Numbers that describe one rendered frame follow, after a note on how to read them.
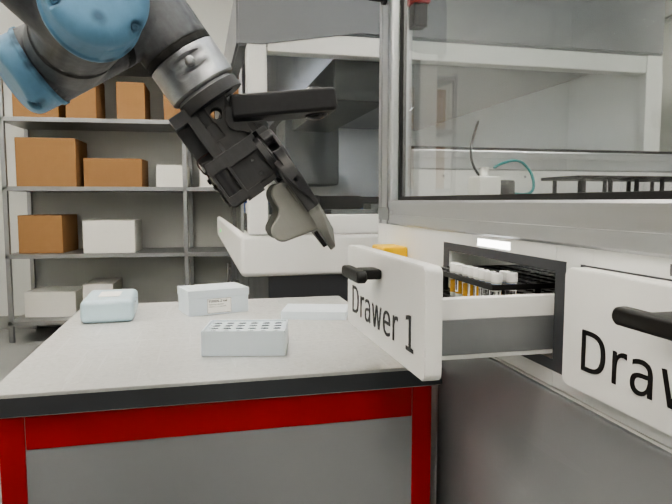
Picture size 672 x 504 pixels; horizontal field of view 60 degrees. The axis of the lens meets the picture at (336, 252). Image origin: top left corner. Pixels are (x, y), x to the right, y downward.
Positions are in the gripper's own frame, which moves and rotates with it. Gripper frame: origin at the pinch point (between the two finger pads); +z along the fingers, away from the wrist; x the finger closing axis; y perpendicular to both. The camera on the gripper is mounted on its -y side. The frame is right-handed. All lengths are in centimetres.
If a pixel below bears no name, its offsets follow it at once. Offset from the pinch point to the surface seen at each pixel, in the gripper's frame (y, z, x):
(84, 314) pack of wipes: 39, -6, -50
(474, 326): -4.8, 13.8, 13.0
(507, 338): -7.0, 17.0, 13.0
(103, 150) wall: 46, -84, -424
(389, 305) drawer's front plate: -0.5, 9.8, 4.2
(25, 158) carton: 88, -102, -382
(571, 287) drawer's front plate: -13.0, 14.2, 18.2
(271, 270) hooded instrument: 5, 13, -80
